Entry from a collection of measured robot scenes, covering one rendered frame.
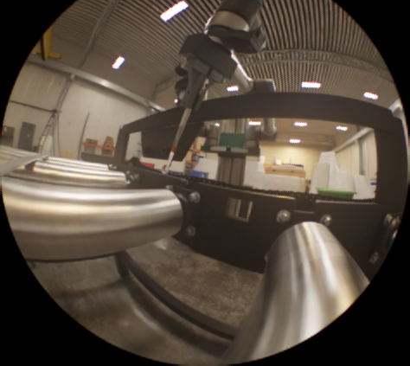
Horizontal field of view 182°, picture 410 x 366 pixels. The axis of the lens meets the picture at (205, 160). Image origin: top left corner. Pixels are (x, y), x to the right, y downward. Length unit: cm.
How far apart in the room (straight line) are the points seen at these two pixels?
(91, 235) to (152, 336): 87
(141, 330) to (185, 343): 25
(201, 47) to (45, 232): 35
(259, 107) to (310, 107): 12
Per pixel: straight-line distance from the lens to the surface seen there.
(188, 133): 38
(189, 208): 32
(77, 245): 21
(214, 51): 28
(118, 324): 106
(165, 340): 100
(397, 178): 45
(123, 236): 21
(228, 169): 158
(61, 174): 48
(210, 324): 69
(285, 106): 30
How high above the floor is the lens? 97
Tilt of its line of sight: 4 degrees up
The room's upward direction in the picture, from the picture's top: 8 degrees clockwise
